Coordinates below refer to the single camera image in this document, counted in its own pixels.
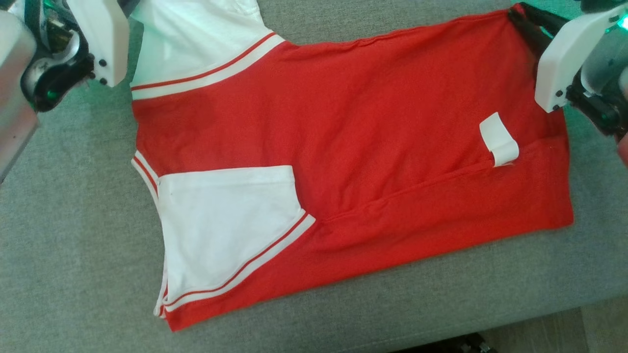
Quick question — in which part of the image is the large grey sofa seat cushion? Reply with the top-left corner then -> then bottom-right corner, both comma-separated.
0,0 -> 628,353

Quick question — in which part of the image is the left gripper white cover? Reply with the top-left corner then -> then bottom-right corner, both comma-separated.
21,0 -> 131,113

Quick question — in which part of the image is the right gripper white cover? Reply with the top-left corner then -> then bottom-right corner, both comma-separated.
507,1 -> 628,138

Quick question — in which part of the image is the red white jersey shirt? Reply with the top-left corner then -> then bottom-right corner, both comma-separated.
130,0 -> 575,332

